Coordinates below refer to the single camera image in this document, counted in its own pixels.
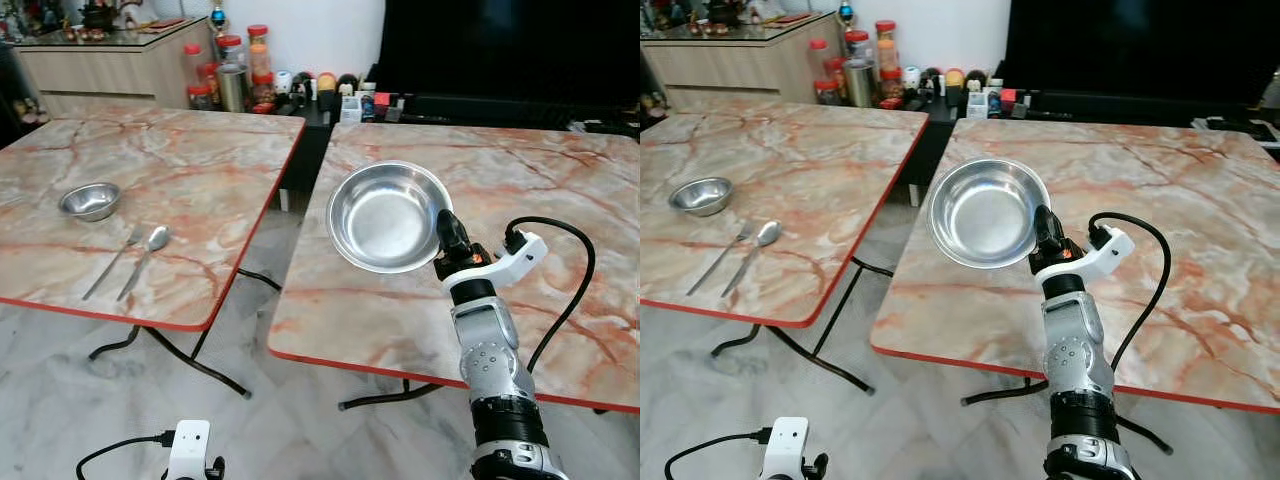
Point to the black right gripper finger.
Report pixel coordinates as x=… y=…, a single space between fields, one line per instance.
x=446 y=224
x=1042 y=220

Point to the large steel bowl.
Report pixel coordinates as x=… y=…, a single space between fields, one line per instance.
x=985 y=210
x=385 y=215

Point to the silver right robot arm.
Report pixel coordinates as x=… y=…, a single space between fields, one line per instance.
x=490 y=360
x=1075 y=350

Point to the small white box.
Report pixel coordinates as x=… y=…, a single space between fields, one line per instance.
x=977 y=104
x=351 y=109

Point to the black round figurine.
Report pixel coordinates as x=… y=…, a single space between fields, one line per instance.
x=975 y=79
x=348 y=84

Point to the yellow round figurine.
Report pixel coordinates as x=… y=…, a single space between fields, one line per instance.
x=327 y=82
x=954 y=78

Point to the black television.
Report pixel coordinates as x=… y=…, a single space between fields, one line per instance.
x=500 y=50
x=1130 y=50

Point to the white mug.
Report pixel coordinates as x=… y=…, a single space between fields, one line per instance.
x=911 y=78
x=283 y=83

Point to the tall red lid jar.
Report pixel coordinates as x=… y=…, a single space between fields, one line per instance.
x=260 y=60
x=886 y=55

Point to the steel tumbler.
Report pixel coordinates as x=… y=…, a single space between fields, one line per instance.
x=232 y=88
x=859 y=83

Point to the steel fork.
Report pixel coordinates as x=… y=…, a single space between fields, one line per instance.
x=112 y=262
x=718 y=258

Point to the steel spoon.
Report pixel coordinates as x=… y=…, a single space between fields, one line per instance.
x=767 y=233
x=155 y=238

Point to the short red lid jar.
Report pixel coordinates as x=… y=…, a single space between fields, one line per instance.
x=199 y=97
x=827 y=93

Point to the small steel bowl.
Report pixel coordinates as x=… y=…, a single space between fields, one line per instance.
x=90 y=202
x=700 y=197

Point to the wide red lid jar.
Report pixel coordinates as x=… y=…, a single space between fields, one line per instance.
x=230 y=48
x=857 y=43

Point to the clear red lid jar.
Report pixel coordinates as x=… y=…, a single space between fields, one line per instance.
x=818 y=58
x=193 y=62

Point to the blue gold trophy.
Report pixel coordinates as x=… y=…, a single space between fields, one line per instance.
x=846 y=12
x=218 y=16

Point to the red flat tray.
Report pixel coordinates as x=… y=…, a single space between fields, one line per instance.
x=793 y=17
x=162 y=23

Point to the light wooden sideboard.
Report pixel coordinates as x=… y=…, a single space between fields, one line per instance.
x=735 y=68
x=110 y=72

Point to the dark teapot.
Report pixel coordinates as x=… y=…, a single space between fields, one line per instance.
x=720 y=10
x=100 y=14

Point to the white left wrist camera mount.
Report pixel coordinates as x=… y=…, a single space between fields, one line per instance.
x=785 y=448
x=188 y=450

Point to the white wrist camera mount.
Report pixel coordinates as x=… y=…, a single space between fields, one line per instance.
x=520 y=255
x=188 y=450
x=1105 y=250
x=785 y=448

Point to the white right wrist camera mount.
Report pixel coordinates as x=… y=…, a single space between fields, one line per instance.
x=1105 y=250
x=520 y=255

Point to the black metal table leg frame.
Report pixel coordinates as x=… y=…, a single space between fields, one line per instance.
x=195 y=362
x=385 y=397
x=1000 y=392
x=820 y=360

